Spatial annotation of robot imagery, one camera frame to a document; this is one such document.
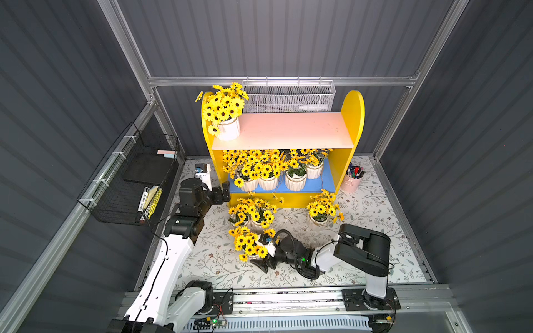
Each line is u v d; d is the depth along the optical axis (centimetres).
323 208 83
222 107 59
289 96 123
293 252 64
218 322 70
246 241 73
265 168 77
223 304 74
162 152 83
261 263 73
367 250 49
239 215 82
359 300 72
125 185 73
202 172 63
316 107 87
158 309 39
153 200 62
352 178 97
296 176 85
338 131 74
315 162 84
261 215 83
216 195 67
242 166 81
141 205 68
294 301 75
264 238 72
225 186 68
